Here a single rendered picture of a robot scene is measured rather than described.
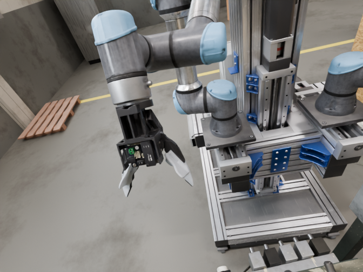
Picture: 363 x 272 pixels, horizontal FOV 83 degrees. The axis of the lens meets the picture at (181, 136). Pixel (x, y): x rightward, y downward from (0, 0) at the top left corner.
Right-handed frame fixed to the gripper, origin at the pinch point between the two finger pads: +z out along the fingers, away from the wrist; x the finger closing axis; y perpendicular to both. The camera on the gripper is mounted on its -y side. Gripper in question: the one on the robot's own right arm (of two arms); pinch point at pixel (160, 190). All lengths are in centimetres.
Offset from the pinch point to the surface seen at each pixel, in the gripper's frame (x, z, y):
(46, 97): -300, -59, -380
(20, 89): -300, -78, -322
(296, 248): 39, 48, -29
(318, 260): 45, 52, -25
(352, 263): 51, 46, -17
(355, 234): 70, 58, -42
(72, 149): -175, 30, -226
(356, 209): 66, 41, -36
